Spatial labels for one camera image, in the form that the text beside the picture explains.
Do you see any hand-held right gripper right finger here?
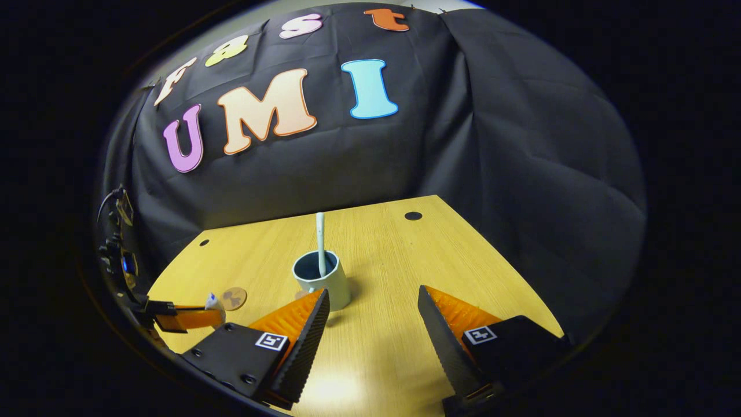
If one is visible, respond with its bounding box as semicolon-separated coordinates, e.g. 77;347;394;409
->
418;284;571;415

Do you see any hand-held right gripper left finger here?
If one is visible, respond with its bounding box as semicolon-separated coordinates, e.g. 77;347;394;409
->
179;288;331;409

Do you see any round cork coaster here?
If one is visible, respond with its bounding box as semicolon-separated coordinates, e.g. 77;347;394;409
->
222;287;248;312

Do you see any pale blue cup wooden handle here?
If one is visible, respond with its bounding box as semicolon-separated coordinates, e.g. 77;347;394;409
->
291;250;352;312

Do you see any pale green toothbrush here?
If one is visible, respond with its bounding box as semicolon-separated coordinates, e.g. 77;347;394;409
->
315;212;327;278

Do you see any wooden desktop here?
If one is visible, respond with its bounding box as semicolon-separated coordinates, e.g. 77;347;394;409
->
148;195;565;417

